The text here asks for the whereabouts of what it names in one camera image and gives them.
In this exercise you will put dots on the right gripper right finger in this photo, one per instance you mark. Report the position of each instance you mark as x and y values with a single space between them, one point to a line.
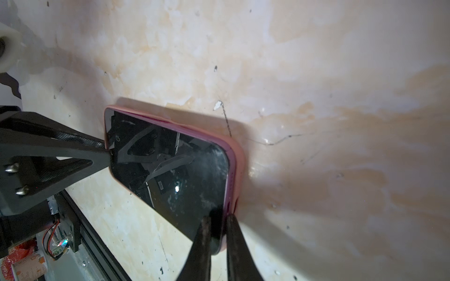
240 264

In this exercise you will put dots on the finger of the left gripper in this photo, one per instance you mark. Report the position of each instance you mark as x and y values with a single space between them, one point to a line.
34 167
36 124

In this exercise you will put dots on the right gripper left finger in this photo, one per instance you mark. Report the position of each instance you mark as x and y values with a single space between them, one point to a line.
198 264

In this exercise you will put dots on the purple smartphone black screen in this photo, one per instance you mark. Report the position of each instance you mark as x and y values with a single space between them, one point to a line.
172 175

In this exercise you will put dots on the pink phone case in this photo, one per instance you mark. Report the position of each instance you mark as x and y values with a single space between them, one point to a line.
237 165

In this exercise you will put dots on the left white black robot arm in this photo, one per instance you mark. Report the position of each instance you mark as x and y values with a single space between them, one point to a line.
17 228

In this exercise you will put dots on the black base frame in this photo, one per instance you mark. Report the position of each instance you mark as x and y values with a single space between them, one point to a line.
88 257

